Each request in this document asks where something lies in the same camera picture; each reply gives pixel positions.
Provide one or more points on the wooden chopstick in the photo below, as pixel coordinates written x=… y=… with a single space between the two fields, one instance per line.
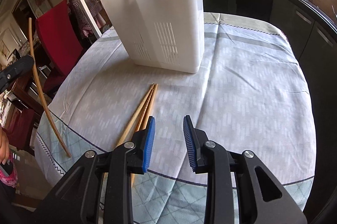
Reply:
x=146 y=108
x=43 y=100
x=151 y=103
x=134 y=116

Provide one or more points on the red chair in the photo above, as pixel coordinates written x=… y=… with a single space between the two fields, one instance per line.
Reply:
x=60 y=40
x=23 y=129

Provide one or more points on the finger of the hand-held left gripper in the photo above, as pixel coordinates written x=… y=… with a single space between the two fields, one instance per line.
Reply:
x=18 y=67

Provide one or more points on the white plastic utensil holder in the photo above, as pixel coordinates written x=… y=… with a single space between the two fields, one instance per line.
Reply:
x=163 y=19

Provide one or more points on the person's left hand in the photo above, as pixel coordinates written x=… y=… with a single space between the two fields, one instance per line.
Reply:
x=4 y=147

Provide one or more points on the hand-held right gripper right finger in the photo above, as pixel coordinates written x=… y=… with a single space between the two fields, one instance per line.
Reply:
x=189 y=145

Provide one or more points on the pink patterned clothing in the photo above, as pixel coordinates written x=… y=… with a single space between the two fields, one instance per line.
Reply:
x=8 y=176

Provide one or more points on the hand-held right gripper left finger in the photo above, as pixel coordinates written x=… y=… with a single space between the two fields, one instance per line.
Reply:
x=148 y=146

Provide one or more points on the pale checked tablecloth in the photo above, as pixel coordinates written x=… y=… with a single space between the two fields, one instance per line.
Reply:
x=237 y=95

